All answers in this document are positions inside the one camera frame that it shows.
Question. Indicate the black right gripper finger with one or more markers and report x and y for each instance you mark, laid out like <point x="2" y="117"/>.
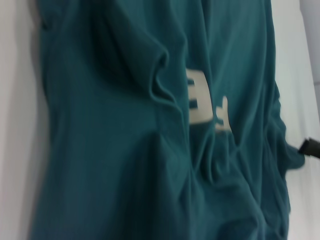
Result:
<point x="311" y="148"/>

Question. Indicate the teal t-shirt with beige print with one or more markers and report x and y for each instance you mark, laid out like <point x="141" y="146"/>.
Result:
<point x="112" y="125"/>

